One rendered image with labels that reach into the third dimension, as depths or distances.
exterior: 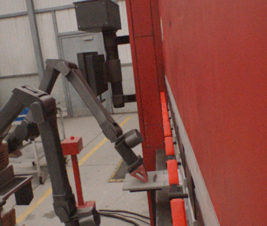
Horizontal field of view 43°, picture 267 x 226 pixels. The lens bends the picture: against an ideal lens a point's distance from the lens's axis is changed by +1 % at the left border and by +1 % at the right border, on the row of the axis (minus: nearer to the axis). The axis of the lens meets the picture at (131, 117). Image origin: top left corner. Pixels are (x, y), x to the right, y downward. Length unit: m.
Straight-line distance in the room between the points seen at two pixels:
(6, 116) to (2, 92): 8.93
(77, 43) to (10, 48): 1.95
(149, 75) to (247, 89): 2.11
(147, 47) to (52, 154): 1.27
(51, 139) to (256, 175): 1.03
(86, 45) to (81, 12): 6.38
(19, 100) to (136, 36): 1.26
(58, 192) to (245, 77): 1.10
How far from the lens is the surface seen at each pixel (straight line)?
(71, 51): 9.01
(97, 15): 2.46
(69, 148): 3.20
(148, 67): 2.26
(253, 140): 0.16
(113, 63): 2.82
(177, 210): 0.56
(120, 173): 4.45
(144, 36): 2.26
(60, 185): 1.22
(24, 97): 1.15
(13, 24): 9.79
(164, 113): 1.33
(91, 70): 2.47
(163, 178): 1.50
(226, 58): 0.20
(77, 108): 9.12
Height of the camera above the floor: 1.56
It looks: 11 degrees down
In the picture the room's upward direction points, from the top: 7 degrees counter-clockwise
